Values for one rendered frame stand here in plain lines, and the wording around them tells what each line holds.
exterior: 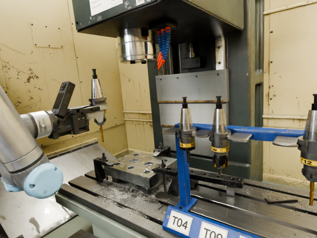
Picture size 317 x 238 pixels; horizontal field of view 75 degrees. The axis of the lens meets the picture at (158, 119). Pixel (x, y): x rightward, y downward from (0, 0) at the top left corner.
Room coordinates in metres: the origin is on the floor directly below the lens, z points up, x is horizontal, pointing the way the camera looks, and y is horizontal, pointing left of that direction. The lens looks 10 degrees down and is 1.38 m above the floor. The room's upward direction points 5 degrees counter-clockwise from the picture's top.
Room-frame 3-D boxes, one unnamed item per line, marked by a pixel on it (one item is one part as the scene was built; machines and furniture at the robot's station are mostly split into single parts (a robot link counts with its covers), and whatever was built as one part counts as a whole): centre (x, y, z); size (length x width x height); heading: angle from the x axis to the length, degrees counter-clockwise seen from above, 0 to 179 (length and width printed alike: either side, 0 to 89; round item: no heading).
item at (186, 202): (0.72, -0.08, 1.05); 0.10 x 0.05 x 0.30; 143
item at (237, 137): (0.55, -0.22, 1.21); 0.07 x 0.05 x 0.01; 143
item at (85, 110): (0.68, 0.24, 1.31); 0.09 x 0.05 x 0.02; 129
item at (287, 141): (0.48, -0.31, 1.21); 0.07 x 0.05 x 0.01; 143
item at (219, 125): (0.58, -0.17, 1.26); 0.04 x 0.04 x 0.07
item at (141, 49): (0.93, 0.07, 1.53); 0.16 x 0.16 x 0.12
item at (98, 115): (0.71, 0.20, 1.29); 0.09 x 0.03 x 0.06; 129
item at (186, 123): (0.65, -0.09, 1.26); 0.04 x 0.04 x 0.07
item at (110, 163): (1.00, 0.30, 0.97); 0.13 x 0.03 x 0.15; 53
